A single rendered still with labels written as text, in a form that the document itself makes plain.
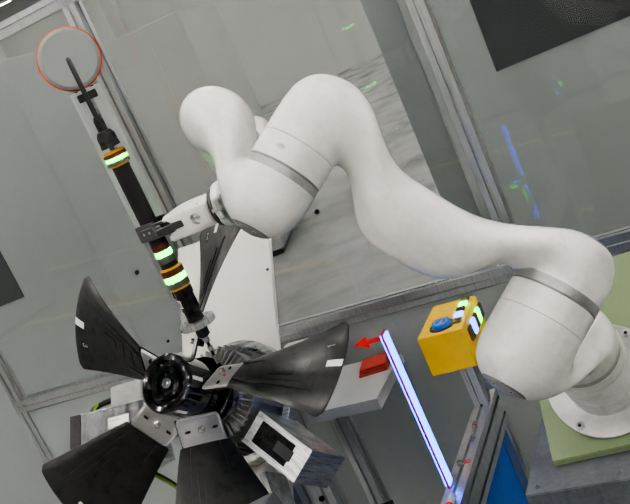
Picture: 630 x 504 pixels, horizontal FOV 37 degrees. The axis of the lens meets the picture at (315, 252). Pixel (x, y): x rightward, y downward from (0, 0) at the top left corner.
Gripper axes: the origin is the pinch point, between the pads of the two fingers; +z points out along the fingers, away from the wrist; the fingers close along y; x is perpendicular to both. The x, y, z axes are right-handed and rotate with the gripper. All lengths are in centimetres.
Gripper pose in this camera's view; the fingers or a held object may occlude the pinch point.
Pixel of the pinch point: (153, 228)
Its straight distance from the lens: 176.1
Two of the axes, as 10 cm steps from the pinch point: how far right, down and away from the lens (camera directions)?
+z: -8.6, 2.7, 4.3
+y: 3.2, -3.7, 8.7
